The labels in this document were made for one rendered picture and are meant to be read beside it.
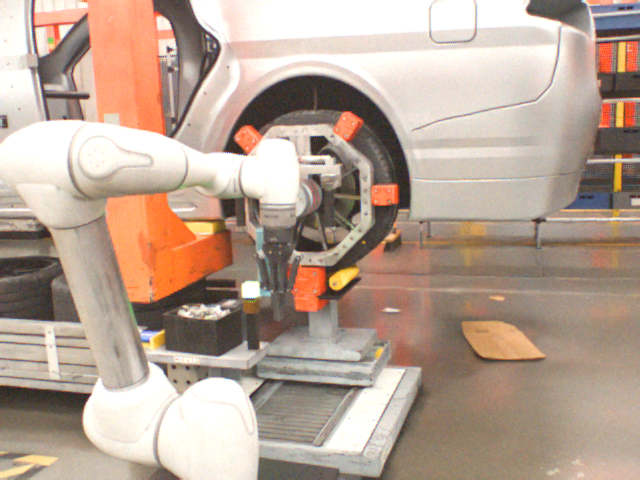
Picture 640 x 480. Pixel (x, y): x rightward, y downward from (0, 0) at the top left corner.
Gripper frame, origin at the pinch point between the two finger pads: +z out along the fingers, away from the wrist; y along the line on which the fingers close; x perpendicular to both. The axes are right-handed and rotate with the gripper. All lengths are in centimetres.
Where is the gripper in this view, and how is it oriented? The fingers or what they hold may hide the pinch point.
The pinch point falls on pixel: (278, 305)
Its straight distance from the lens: 174.4
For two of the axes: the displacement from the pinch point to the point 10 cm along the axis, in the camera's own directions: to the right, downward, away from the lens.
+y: 9.4, 0.6, -3.2
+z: 0.0, 9.9, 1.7
